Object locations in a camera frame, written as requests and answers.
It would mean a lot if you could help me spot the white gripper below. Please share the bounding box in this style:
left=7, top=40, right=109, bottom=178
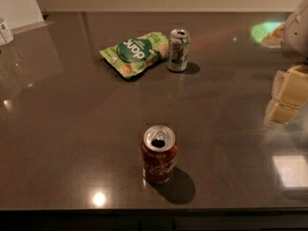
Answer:
left=271, top=0, right=308, bottom=110

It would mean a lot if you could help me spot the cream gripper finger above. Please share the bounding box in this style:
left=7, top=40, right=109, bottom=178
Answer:
left=264, top=99, right=297, bottom=128

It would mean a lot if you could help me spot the green silver 7up can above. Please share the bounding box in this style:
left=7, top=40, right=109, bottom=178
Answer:
left=167, top=29, right=191, bottom=72

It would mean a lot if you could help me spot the red coke can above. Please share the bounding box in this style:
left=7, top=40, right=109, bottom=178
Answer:
left=141, top=125, right=177, bottom=185

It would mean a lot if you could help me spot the green snack chip bag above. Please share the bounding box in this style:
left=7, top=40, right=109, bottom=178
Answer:
left=100, top=32, right=168, bottom=79

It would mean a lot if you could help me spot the white bottle at left edge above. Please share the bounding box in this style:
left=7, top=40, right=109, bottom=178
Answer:
left=0, top=17, right=14, bottom=45

